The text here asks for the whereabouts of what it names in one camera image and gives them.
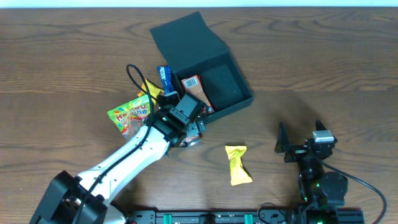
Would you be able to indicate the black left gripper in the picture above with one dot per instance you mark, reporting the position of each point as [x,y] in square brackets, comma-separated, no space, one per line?
[196,127]

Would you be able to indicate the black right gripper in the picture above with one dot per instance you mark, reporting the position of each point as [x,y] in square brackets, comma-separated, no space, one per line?
[296,152]

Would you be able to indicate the red Pringles can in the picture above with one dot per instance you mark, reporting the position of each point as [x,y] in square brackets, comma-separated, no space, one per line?
[190,140]

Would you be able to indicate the red wafer snack box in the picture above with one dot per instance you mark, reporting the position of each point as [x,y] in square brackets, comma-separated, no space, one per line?
[193,85]

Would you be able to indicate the blue Oreo cookie pack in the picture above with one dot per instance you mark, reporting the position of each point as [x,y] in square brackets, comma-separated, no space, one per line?
[166,78]

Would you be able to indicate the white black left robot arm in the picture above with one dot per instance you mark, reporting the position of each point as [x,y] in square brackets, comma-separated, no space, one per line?
[87,197]

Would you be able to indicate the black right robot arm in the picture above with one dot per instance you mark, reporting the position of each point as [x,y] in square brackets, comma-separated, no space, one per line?
[322,192]

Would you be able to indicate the small orange candy wrapper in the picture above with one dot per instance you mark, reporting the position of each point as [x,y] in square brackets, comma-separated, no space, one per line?
[154,90]

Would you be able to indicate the green Haribo gummy bag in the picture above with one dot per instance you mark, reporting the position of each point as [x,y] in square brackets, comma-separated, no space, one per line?
[130,116]

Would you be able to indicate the yellow candy wrapper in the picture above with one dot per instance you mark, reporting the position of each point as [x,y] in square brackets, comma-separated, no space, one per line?
[237,171]

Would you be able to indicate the black open gift box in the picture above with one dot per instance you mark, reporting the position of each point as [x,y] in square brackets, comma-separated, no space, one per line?
[191,48]

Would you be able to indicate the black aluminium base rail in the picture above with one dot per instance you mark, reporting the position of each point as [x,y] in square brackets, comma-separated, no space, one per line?
[263,216]

